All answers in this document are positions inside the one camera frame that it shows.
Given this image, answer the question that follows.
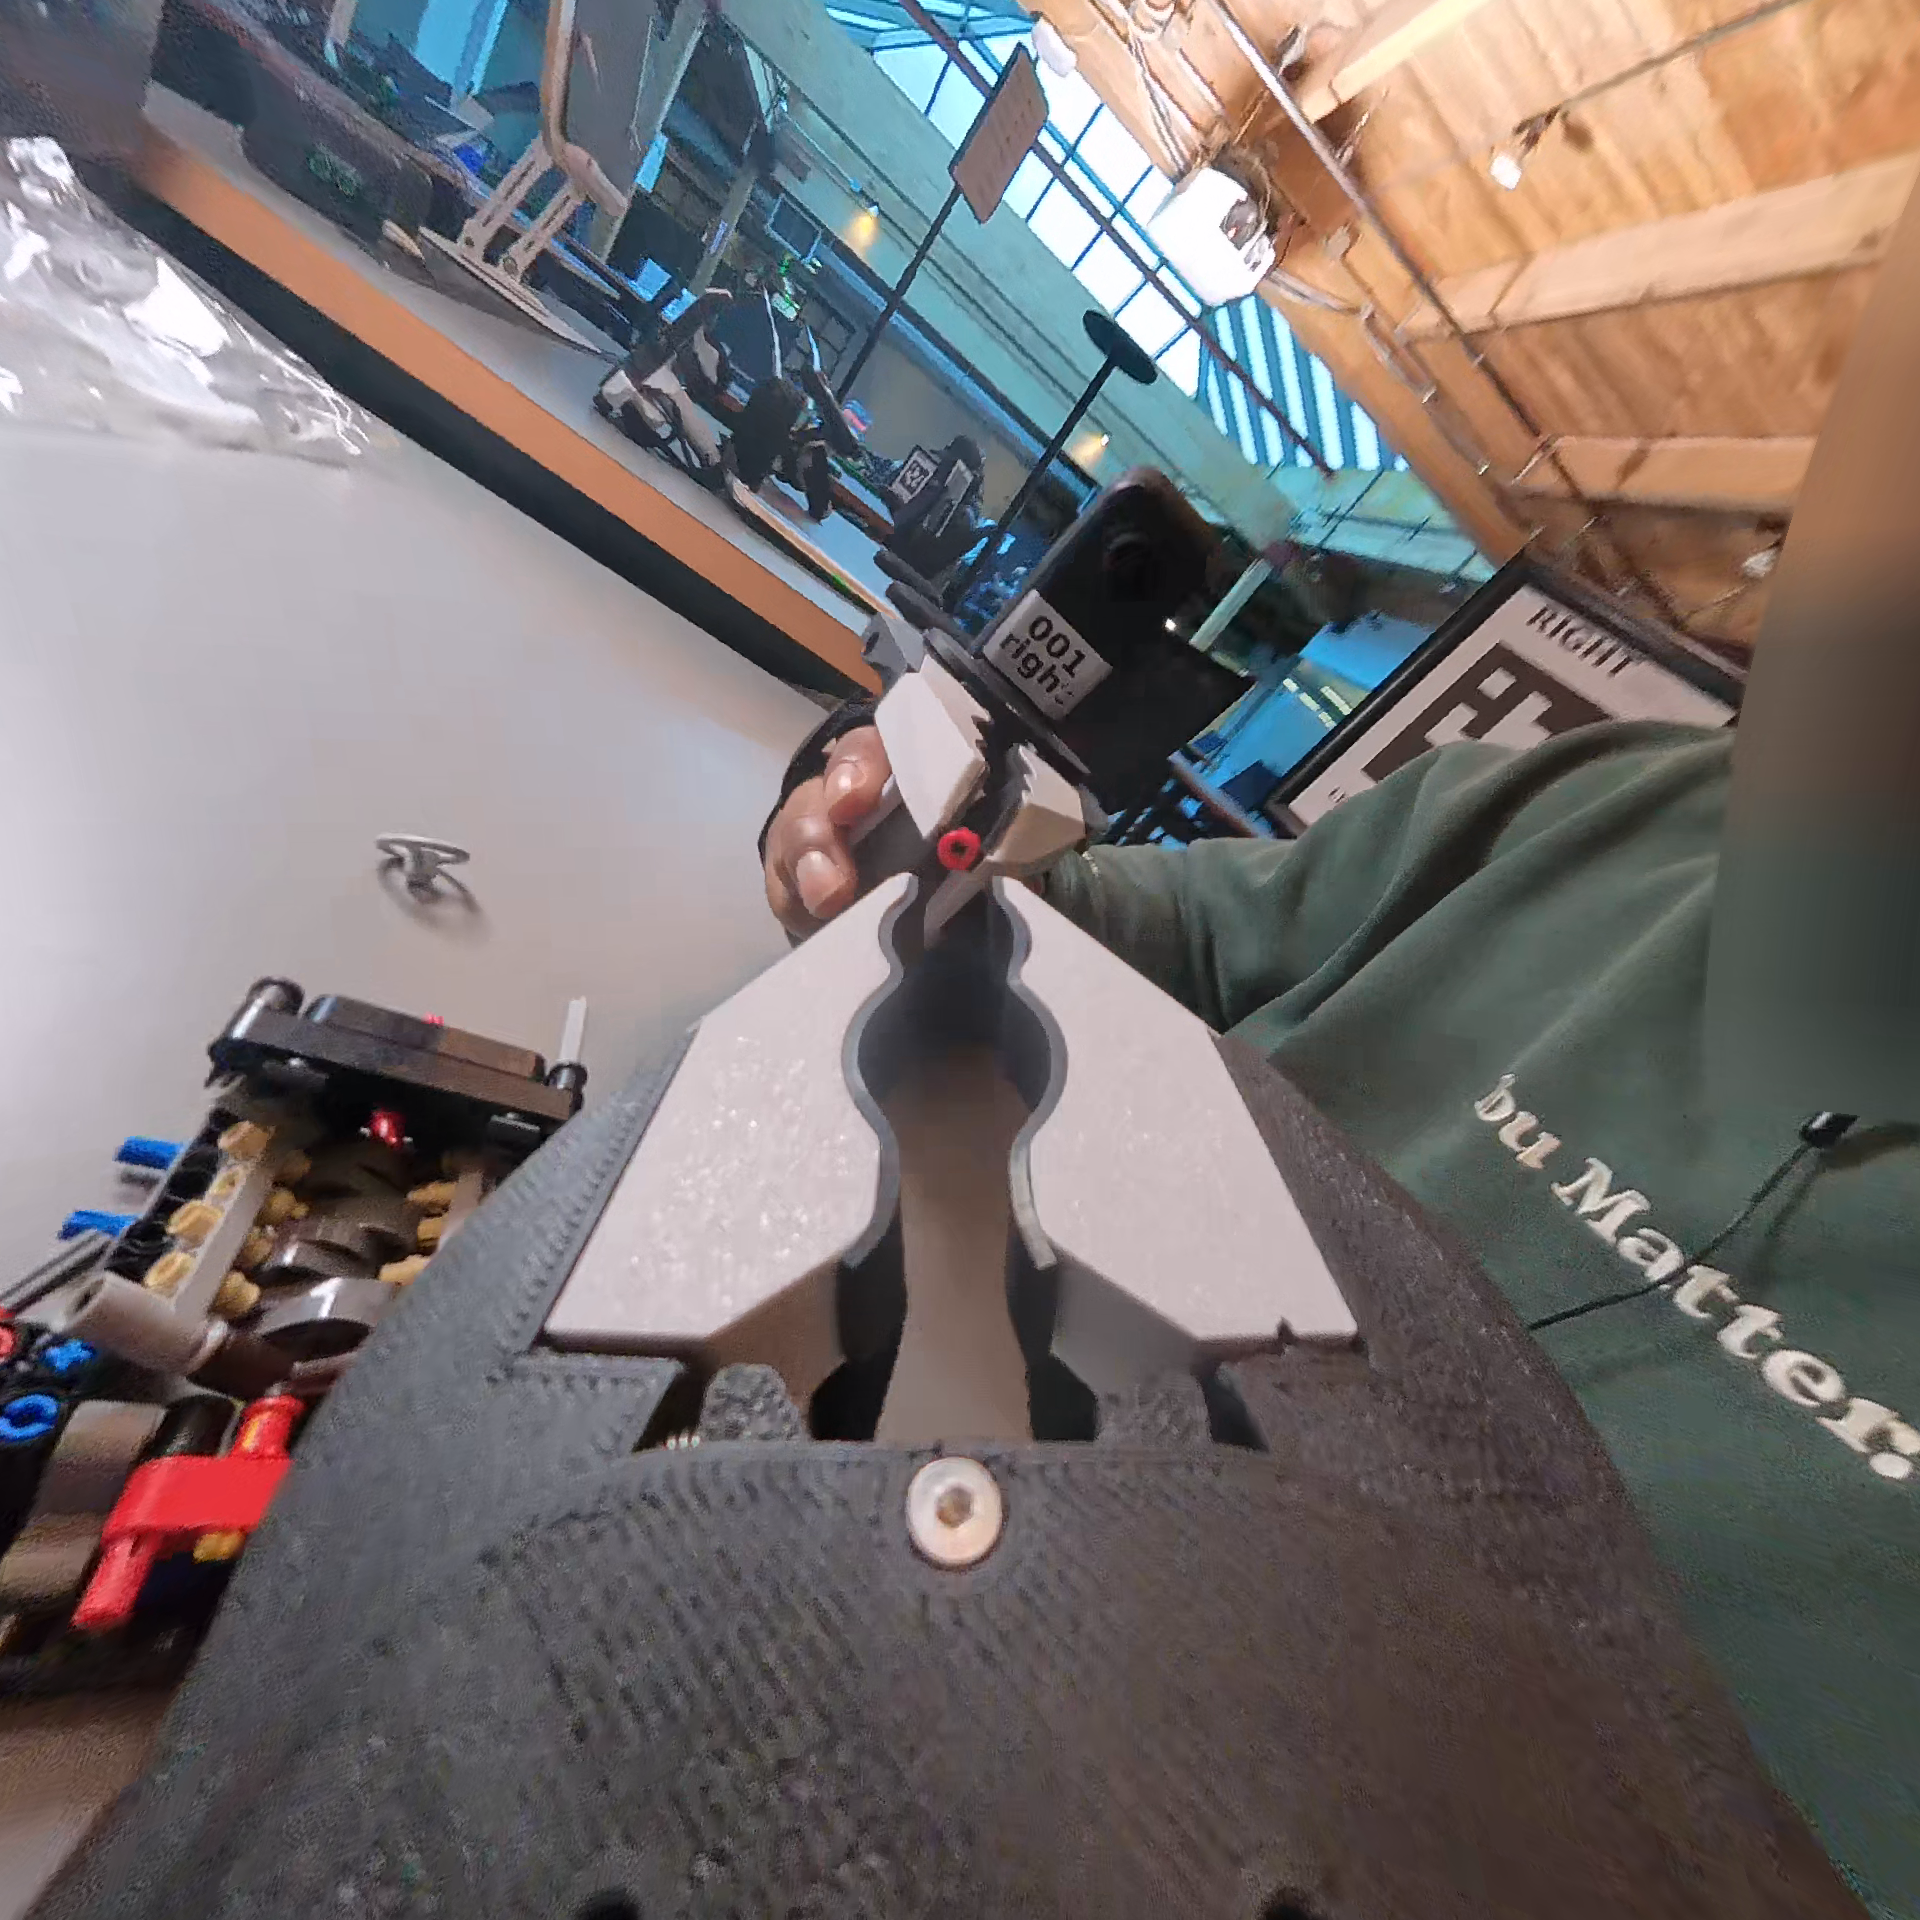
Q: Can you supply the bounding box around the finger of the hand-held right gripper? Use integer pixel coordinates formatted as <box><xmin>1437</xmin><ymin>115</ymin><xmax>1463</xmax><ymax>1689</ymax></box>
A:
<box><xmin>975</xmin><ymin>757</ymin><xmax>1088</xmax><ymax>887</ymax></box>
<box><xmin>872</xmin><ymin>663</ymin><xmax>998</xmax><ymax>840</ymax></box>

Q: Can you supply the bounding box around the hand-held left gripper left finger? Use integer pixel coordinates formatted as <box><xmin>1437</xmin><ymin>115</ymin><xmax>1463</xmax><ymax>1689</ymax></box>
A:
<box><xmin>544</xmin><ymin>873</ymin><xmax>924</xmax><ymax>1389</ymax></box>

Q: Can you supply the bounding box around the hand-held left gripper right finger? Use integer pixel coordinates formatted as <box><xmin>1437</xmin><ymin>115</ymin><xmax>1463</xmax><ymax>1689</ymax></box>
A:
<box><xmin>990</xmin><ymin>878</ymin><xmax>1363</xmax><ymax>1383</ymax></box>

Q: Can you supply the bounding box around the lego car chassis assembly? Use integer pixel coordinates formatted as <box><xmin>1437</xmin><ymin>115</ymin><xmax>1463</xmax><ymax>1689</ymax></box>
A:
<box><xmin>0</xmin><ymin>975</ymin><xmax>588</xmax><ymax>1696</ymax></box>

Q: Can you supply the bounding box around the grey lego steering wheel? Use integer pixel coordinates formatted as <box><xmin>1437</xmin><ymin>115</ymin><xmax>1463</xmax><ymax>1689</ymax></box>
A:
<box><xmin>375</xmin><ymin>832</ymin><xmax>480</xmax><ymax>909</ymax></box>

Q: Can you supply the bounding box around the person's right hand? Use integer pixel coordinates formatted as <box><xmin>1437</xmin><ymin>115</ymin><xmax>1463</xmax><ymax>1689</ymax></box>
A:
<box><xmin>761</xmin><ymin>747</ymin><xmax>909</xmax><ymax>939</ymax></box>

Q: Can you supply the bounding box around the black round-top stand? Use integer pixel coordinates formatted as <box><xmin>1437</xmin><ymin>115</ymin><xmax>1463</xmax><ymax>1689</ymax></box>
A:
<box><xmin>960</xmin><ymin>307</ymin><xmax>1160</xmax><ymax>600</ymax></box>

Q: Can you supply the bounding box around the black equipment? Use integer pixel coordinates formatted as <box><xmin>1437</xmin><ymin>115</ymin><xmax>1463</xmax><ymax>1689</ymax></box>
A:
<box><xmin>592</xmin><ymin>286</ymin><xmax>879</xmax><ymax>519</ymax></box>

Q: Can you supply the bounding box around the white ceiling box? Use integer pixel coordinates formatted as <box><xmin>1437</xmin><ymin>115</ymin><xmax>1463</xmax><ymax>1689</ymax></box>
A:
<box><xmin>1148</xmin><ymin>150</ymin><xmax>1284</xmax><ymax>301</ymax></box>

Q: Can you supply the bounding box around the grey table with wooden edge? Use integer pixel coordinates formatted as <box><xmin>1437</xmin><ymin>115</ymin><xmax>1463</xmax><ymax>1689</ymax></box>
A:
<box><xmin>128</xmin><ymin>81</ymin><xmax>886</xmax><ymax>701</ymax></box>

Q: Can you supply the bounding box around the sign on black pole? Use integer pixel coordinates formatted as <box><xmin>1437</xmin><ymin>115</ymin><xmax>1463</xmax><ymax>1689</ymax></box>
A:
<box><xmin>832</xmin><ymin>40</ymin><xmax>1051</xmax><ymax>407</ymax></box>

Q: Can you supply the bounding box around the person's green sweatshirt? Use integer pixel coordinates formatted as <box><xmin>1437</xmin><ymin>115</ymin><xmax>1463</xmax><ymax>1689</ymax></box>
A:
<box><xmin>1199</xmin><ymin>718</ymin><xmax>1920</xmax><ymax>1920</ymax></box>

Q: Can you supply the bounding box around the light wooden stand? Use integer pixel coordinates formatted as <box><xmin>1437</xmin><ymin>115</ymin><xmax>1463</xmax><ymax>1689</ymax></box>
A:
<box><xmin>381</xmin><ymin>0</ymin><xmax>670</xmax><ymax>324</ymax></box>

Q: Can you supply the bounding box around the black device with green lights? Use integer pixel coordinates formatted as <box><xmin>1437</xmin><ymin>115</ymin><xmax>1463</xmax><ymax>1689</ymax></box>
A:
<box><xmin>239</xmin><ymin>81</ymin><xmax>443</xmax><ymax>249</ymax></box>

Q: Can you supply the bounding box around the clear plastic bag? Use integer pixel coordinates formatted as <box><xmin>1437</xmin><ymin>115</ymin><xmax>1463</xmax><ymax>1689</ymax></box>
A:
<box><xmin>0</xmin><ymin>135</ymin><xmax>377</xmax><ymax>471</ymax></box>

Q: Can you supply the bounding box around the thin black cable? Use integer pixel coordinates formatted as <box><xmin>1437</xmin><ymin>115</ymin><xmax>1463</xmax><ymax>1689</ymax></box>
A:
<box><xmin>1527</xmin><ymin>1111</ymin><xmax>1863</xmax><ymax>1335</ymax></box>

